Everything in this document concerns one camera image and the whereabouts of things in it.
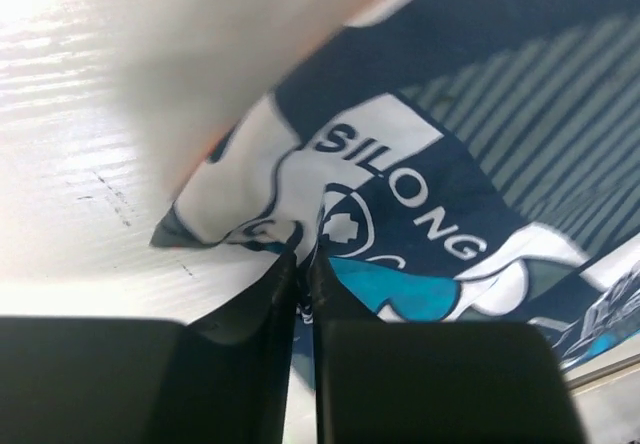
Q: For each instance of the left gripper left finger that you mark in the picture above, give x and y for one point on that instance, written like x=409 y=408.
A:
x=221 y=379

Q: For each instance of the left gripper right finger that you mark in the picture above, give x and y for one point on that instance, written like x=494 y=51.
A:
x=469 y=382

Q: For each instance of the colourful patterned shorts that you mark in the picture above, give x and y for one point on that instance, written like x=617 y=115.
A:
x=452 y=160

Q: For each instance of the aluminium table edge rail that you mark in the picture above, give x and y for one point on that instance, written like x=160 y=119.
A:
x=603 y=372

